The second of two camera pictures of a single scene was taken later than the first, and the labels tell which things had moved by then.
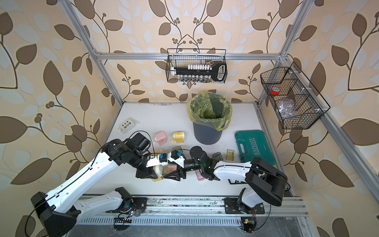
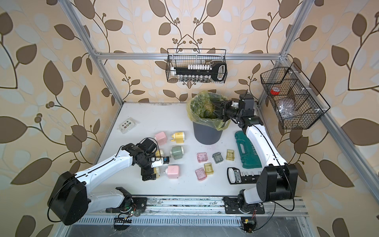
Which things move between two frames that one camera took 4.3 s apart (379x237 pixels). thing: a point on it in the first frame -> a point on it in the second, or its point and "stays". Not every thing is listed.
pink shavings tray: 200,176 stays
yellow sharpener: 178,137 stays
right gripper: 177,174 -> 224,105
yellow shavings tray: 230,155 stays
